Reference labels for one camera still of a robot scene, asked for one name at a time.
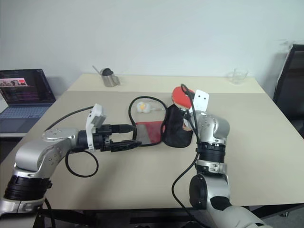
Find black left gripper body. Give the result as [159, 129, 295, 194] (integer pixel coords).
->
[94, 123, 120, 153]

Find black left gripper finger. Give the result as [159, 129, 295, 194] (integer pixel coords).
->
[111, 124, 137, 134]
[110, 139, 143, 152]

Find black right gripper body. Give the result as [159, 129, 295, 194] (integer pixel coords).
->
[180, 108, 194, 126]

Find red table tennis paddle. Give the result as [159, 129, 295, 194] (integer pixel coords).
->
[171, 85, 197, 132]

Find black and red paddle case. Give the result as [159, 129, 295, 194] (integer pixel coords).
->
[128, 95, 193, 148]

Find small white yellow toy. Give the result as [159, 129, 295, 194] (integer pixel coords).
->
[135, 101, 152, 114]

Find stainless steel cup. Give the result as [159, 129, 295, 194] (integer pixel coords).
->
[101, 68, 121, 88]

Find clear glass cup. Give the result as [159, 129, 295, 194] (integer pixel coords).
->
[228, 68, 249, 85]

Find open grey laptop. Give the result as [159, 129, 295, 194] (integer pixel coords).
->
[0, 68, 57, 133]

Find black office chair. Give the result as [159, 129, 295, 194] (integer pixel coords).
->
[272, 44, 304, 141]

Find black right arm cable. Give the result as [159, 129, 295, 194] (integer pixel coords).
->
[171, 83, 202, 228]

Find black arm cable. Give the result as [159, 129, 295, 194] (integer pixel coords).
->
[171, 83, 202, 228]
[48, 106, 99, 178]

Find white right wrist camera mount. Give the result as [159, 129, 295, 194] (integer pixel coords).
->
[192, 89, 210, 112]

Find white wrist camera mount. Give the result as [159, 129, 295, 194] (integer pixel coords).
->
[85, 103, 108, 151]
[192, 89, 210, 112]

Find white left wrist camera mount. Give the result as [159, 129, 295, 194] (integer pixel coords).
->
[85, 103, 108, 151]

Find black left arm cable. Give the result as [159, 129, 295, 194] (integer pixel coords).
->
[48, 106, 99, 178]

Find black table frame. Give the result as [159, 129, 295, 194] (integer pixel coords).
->
[33, 203, 304, 228]

